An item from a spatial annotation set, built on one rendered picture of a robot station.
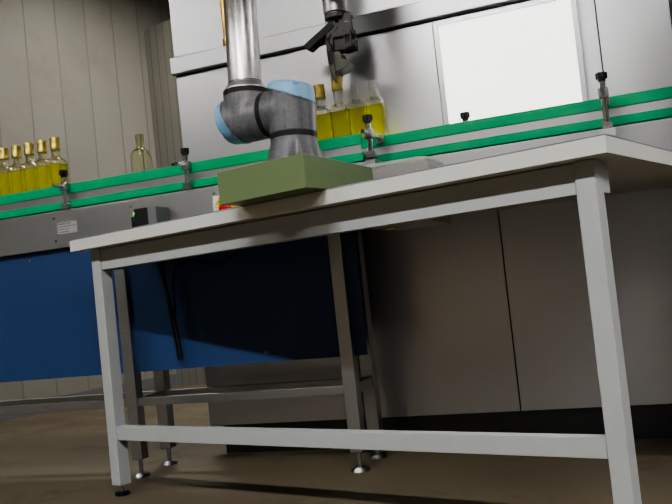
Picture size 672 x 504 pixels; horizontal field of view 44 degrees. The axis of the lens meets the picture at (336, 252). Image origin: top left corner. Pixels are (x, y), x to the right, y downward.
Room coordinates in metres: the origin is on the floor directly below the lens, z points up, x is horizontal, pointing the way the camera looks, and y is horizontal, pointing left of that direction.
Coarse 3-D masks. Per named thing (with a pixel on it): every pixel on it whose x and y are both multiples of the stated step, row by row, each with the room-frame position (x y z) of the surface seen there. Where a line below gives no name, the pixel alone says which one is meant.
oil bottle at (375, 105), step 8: (376, 96) 2.47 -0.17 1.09; (368, 104) 2.47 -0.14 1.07; (376, 104) 2.46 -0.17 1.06; (384, 104) 2.49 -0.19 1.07; (368, 112) 2.47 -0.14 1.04; (376, 112) 2.46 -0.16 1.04; (384, 112) 2.48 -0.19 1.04; (376, 120) 2.46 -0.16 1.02; (384, 120) 2.47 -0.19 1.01; (376, 128) 2.46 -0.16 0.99; (384, 128) 2.46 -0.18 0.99
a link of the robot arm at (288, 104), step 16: (288, 80) 1.98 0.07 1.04; (272, 96) 1.99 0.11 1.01; (288, 96) 1.97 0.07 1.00; (304, 96) 1.98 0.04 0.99; (256, 112) 2.01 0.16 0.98; (272, 112) 1.99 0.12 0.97; (288, 112) 1.97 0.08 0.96; (304, 112) 1.98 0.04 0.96; (272, 128) 1.99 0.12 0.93; (288, 128) 1.97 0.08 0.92; (304, 128) 1.97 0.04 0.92
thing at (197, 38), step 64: (192, 0) 2.86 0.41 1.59; (256, 0) 2.78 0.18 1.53; (320, 0) 2.70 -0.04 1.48; (384, 0) 2.62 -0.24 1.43; (448, 0) 2.53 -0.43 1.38; (512, 0) 2.47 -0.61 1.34; (576, 0) 2.42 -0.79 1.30; (640, 0) 2.36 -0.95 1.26; (192, 64) 2.85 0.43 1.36; (640, 64) 2.37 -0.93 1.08; (192, 128) 2.88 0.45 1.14
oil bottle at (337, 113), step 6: (342, 102) 2.52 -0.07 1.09; (330, 108) 2.52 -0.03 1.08; (336, 108) 2.51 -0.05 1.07; (342, 108) 2.50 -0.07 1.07; (330, 114) 2.51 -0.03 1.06; (336, 114) 2.51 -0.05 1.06; (342, 114) 2.50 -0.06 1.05; (330, 120) 2.51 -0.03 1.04; (336, 120) 2.51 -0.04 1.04; (342, 120) 2.50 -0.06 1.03; (330, 126) 2.52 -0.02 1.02; (336, 126) 2.51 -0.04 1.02; (342, 126) 2.50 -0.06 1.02; (336, 132) 2.51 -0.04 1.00; (342, 132) 2.50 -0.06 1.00; (348, 132) 2.50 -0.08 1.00
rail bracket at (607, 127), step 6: (600, 72) 2.11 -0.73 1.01; (606, 72) 2.12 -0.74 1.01; (600, 78) 2.11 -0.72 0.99; (606, 78) 2.12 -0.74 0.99; (600, 84) 2.12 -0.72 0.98; (600, 90) 2.07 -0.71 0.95; (606, 90) 2.11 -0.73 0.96; (600, 96) 2.11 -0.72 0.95; (606, 96) 2.11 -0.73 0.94; (606, 102) 2.12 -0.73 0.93; (606, 108) 2.12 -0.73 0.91; (606, 114) 2.12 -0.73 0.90; (606, 120) 2.12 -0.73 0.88; (606, 126) 2.11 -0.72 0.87; (612, 126) 2.11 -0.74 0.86; (600, 132) 2.11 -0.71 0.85; (606, 132) 2.11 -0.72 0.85; (612, 132) 2.10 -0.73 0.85
